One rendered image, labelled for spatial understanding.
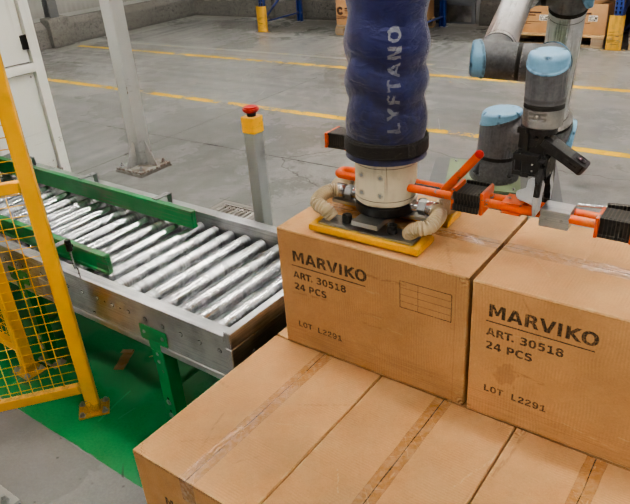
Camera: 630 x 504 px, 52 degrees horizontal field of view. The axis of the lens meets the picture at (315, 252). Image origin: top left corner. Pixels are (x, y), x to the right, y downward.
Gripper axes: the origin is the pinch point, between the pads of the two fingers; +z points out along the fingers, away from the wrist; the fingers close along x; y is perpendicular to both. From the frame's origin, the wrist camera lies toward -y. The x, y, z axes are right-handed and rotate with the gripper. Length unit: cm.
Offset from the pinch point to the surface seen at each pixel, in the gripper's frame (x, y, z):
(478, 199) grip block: 5.7, 14.2, -1.4
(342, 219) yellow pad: 13, 50, 9
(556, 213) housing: 3.4, -4.3, -0.6
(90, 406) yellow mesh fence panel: 41, 159, 104
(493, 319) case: 19.2, 3.3, 22.7
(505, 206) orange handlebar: 3.7, 7.9, 0.0
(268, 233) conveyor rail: -33, 119, 49
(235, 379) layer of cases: 42, 71, 53
